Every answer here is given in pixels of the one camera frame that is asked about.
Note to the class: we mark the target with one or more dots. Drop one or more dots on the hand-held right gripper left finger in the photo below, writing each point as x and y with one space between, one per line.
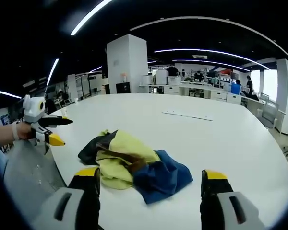
82 191

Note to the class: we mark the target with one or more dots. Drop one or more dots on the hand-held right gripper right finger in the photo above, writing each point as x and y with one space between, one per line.
216 189

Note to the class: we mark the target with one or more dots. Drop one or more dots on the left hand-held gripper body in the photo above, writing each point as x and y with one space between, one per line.
32 107

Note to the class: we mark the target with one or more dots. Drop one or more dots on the yellow blue brown garment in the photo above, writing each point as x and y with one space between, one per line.
124 153

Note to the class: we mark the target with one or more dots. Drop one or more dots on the person's left hand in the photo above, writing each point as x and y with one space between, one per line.
25 131

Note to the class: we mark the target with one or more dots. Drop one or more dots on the white wristband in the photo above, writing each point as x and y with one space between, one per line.
15 130

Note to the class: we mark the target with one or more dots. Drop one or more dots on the long ceiling light strip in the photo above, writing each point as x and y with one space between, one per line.
211 62
213 52
88 16
51 74
7 94

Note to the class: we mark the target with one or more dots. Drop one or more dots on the person's grey trousers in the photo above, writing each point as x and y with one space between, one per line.
28 170

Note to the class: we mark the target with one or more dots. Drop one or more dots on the black cabinet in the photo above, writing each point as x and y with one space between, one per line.
123 87

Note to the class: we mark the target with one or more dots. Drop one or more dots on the white flat table panel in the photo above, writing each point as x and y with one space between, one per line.
187 115

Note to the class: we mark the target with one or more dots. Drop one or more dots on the white square pillar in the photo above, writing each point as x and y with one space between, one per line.
126 62

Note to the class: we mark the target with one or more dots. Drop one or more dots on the grey office chair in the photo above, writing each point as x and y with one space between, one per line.
268 110

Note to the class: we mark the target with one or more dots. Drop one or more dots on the white storage box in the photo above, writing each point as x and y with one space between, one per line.
147 79
161 76

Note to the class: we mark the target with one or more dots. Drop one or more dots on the long white counter desk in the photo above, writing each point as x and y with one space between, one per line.
206 91

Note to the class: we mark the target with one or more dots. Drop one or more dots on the blue chair back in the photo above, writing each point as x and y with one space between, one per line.
235 89

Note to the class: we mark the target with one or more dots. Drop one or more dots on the white storage bin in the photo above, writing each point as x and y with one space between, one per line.
174 80

